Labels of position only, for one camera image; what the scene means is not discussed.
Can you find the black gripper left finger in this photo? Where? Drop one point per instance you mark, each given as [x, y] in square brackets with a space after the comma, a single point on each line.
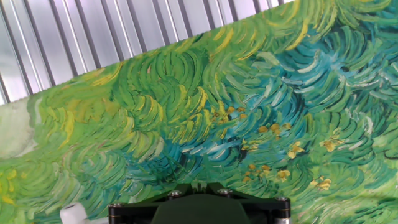
[133, 210]

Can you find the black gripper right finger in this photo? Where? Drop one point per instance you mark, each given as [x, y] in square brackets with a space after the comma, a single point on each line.
[267, 210]

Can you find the green painted print tablecloth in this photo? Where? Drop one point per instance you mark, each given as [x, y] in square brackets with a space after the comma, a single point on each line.
[217, 124]

